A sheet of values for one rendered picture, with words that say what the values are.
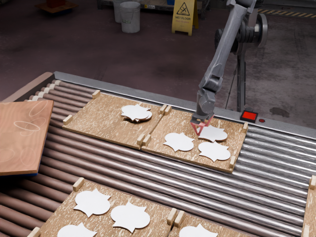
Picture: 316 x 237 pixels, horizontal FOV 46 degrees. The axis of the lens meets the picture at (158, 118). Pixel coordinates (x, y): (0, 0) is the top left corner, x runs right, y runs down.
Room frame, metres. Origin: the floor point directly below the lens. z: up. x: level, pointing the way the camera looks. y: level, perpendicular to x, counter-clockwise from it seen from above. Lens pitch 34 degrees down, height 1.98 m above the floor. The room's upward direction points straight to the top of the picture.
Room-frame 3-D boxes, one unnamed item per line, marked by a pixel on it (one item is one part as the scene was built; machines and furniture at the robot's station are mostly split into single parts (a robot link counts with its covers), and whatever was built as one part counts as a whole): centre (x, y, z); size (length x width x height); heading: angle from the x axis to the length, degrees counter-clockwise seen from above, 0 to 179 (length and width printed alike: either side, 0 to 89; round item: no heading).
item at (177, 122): (1.39, -0.18, 0.93); 0.41 x 0.35 x 0.02; 68
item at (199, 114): (1.43, -0.20, 1.06); 0.10 x 0.07 x 0.07; 149
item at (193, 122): (1.40, -0.19, 0.99); 0.07 x 0.07 x 0.09; 59
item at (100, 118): (1.55, 0.20, 0.93); 0.41 x 0.35 x 0.02; 67
